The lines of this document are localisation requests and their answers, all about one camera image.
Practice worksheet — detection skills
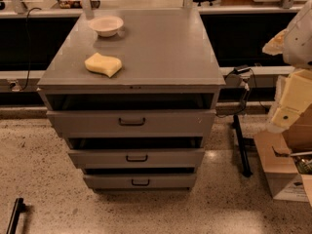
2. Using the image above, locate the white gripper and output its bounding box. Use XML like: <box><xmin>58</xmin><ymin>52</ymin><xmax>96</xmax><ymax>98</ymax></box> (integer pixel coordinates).
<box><xmin>261</xmin><ymin>28</ymin><xmax>312</xmax><ymax>135</ymax></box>

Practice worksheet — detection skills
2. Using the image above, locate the grey bottom drawer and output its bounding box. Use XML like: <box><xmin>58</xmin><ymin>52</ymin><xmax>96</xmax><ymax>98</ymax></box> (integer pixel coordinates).
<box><xmin>83</xmin><ymin>174</ymin><xmax>196</xmax><ymax>190</ymax></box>

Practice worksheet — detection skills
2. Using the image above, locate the grey drawer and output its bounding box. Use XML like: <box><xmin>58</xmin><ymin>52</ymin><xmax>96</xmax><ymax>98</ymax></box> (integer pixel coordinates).
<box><xmin>68</xmin><ymin>148</ymin><xmax>204</xmax><ymax>169</ymax></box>
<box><xmin>47</xmin><ymin>109</ymin><xmax>215</xmax><ymax>138</ymax></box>
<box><xmin>83</xmin><ymin>174</ymin><xmax>196</xmax><ymax>190</ymax></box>

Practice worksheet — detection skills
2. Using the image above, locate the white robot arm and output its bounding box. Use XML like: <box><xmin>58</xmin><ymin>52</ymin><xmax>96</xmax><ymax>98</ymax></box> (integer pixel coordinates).
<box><xmin>262</xmin><ymin>0</ymin><xmax>312</xmax><ymax>133</ymax></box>

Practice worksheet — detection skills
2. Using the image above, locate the grey drawer cabinet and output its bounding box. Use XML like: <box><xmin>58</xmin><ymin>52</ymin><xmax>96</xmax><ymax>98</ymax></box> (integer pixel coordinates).
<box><xmin>38</xmin><ymin>8</ymin><xmax>225</xmax><ymax>176</ymax></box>

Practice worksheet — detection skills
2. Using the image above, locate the grey top drawer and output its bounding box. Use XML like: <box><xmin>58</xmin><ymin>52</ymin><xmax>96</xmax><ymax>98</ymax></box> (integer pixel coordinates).
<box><xmin>47</xmin><ymin>109</ymin><xmax>215</xmax><ymax>138</ymax></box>

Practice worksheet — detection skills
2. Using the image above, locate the grey middle drawer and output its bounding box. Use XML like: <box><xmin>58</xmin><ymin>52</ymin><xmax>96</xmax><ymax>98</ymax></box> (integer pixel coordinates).
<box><xmin>68</xmin><ymin>148</ymin><xmax>204</xmax><ymax>169</ymax></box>

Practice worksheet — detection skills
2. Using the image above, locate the black stand with clamp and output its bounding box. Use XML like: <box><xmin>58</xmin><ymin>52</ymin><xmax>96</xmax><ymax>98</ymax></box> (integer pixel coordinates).
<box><xmin>225</xmin><ymin>65</ymin><xmax>254</xmax><ymax>177</ymax></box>

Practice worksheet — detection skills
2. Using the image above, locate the cardboard box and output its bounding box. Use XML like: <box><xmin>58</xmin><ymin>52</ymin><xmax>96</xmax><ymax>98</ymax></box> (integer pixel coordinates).
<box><xmin>253</xmin><ymin>109</ymin><xmax>312</xmax><ymax>206</ymax></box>

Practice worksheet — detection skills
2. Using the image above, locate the white bowl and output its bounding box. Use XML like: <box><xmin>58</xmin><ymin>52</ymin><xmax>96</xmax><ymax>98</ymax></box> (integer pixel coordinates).
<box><xmin>88</xmin><ymin>16</ymin><xmax>124</xmax><ymax>37</ymax></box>

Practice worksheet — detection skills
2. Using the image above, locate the yellow sponge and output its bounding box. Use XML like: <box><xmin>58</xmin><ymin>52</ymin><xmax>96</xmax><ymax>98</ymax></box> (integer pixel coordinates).
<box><xmin>85</xmin><ymin>53</ymin><xmax>122</xmax><ymax>77</ymax></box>

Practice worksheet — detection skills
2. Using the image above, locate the black bar on floor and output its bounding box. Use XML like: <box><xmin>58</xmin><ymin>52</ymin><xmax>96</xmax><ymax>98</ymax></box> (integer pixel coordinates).
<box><xmin>6</xmin><ymin>198</ymin><xmax>26</xmax><ymax>234</ymax></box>

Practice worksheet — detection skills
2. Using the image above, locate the black cable on left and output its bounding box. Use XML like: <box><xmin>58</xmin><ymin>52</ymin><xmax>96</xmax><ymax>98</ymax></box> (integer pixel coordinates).
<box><xmin>19</xmin><ymin>6</ymin><xmax>43</xmax><ymax>92</ymax></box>

